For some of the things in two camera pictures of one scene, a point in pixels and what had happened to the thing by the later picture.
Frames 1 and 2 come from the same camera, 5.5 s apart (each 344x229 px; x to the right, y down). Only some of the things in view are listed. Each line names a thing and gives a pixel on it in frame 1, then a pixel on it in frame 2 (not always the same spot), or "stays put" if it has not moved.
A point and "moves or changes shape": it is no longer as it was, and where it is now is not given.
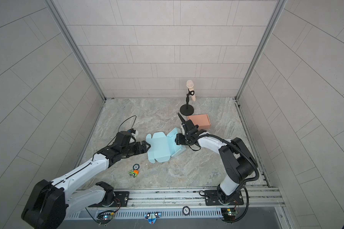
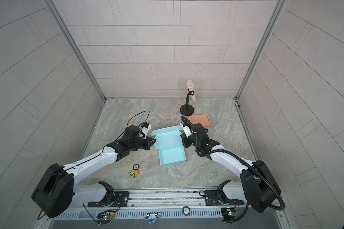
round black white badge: [186, 210] stays put
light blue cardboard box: [162, 147] moves or changes shape
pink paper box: [202, 120] stays put
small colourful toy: [134, 172] stays put
